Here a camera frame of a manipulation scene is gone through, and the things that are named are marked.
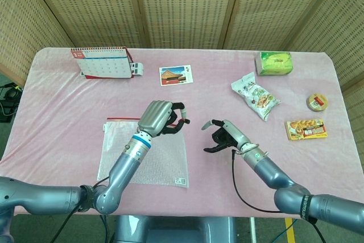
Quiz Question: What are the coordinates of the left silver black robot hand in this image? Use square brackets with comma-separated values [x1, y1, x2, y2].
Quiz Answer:
[137, 100, 191, 138]

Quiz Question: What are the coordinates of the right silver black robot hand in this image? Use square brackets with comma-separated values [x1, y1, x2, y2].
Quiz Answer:
[201, 118, 253, 153]

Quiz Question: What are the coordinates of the clear zipper pouch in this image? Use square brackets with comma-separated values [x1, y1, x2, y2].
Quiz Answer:
[96, 116, 191, 189]

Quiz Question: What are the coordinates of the white green snack bag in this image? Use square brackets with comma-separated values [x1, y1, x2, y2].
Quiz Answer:
[230, 72, 282, 122]

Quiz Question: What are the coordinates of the postcard with palace photo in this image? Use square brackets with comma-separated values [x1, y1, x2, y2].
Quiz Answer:
[158, 64, 193, 87]

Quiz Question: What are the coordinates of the small white black tag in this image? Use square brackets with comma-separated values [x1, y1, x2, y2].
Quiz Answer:
[129, 61, 145, 76]

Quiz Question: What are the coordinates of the red white desk calendar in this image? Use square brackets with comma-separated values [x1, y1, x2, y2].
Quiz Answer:
[70, 46, 134, 80]

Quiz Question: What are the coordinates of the yellow orange snack box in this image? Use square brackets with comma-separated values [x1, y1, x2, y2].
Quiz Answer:
[284, 118, 328, 142]

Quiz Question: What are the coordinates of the green tissue pack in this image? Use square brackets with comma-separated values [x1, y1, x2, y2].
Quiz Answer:
[254, 51, 295, 77]

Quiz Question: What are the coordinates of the pink tablecloth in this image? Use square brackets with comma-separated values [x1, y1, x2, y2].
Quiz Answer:
[0, 47, 364, 221]

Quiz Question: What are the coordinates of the white table leg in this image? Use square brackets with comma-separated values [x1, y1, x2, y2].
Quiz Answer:
[249, 217, 256, 243]

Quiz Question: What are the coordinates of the grey robot torso base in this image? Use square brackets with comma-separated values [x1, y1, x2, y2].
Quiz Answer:
[112, 215, 237, 243]

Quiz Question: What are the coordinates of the bamboo folding screen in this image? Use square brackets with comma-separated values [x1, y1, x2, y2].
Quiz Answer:
[0, 0, 364, 170]

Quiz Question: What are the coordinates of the black equipment on floor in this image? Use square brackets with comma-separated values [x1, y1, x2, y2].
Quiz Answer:
[0, 82, 22, 123]

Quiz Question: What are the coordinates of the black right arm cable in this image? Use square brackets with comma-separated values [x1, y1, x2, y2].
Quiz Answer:
[231, 149, 328, 243]

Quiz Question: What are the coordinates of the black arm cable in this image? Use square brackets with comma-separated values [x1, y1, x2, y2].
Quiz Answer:
[231, 149, 328, 243]
[49, 177, 110, 243]

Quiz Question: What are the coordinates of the green floor cable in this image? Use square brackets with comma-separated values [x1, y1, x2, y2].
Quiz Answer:
[277, 219, 298, 243]

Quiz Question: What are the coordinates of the dark floor cable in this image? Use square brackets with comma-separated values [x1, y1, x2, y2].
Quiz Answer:
[99, 215, 114, 243]

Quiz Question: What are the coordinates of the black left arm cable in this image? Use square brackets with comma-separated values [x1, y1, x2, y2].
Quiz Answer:
[49, 177, 110, 243]

